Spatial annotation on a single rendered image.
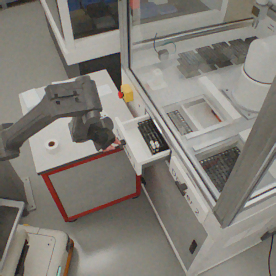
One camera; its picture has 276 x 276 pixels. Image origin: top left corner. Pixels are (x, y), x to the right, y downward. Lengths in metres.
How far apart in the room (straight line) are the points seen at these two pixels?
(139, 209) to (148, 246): 0.28
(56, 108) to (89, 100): 0.08
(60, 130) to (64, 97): 0.94
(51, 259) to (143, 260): 0.61
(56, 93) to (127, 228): 1.54
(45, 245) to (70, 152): 0.62
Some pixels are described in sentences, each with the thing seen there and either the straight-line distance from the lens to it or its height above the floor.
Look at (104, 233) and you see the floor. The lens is 2.10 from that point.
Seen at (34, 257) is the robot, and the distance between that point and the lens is 1.84.
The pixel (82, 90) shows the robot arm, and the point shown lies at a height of 1.50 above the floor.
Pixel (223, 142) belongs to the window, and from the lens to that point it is 0.92.
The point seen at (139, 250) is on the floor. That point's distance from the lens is 2.05.
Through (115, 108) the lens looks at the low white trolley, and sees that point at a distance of 1.69.
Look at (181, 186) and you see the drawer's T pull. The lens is 1.22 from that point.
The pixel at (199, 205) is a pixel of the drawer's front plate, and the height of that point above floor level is 0.91.
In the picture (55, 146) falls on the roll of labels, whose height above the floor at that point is 0.80.
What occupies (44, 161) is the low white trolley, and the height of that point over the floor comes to 0.76.
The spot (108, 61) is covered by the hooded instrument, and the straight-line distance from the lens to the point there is 2.07.
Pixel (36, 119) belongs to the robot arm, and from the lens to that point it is 0.75.
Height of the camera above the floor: 1.96
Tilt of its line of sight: 51 degrees down
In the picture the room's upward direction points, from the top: straight up
